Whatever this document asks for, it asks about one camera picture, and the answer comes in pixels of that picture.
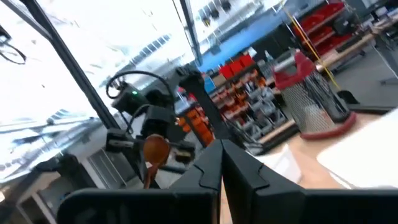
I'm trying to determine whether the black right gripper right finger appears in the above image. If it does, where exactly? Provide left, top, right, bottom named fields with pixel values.
left=222, top=139, right=398, bottom=224

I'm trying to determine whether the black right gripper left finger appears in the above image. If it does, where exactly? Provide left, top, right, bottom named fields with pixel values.
left=57, top=139, right=223, bottom=224

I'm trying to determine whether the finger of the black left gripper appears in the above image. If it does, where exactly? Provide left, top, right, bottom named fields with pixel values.
left=132, top=154, right=149, bottom=184
left=152, top=164, right=162, bottom=189

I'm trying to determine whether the brown spoon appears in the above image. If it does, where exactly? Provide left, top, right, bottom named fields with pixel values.
left=142, top=133, right=171, bottom=190

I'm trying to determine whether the grey cabinet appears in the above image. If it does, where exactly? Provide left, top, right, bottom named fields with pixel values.
left=0, top=149, right=144, bottom=224

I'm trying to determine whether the large white plastic bin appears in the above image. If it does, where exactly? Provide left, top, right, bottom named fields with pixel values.
left=253, top=144, right=303, bottom=185

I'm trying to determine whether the small white plastic bin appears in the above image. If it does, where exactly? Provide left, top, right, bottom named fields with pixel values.
left=316, top=107, right=398, bottom=190

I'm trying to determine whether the red steel box grater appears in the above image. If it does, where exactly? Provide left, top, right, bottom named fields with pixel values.
left=272, top=49, right=358, bottom=141

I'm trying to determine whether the shelf with orange bins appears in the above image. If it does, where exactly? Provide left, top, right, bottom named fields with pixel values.
left=174, top=54, right=292, bottom=153

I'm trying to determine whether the wooden workbench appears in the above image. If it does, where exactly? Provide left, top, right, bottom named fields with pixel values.
left=317, top=17, right=398, bottom=74

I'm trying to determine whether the rack with red bins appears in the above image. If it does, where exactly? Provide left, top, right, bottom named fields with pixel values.
left=292, top=2, right=366, bottom=58

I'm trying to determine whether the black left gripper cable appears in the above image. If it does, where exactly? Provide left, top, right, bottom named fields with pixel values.
left=105, top=70, right=175, bottom=108

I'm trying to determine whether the yellow hanging cable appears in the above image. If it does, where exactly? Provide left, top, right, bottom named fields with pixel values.
left=281, top=0, right=342, bottom=91

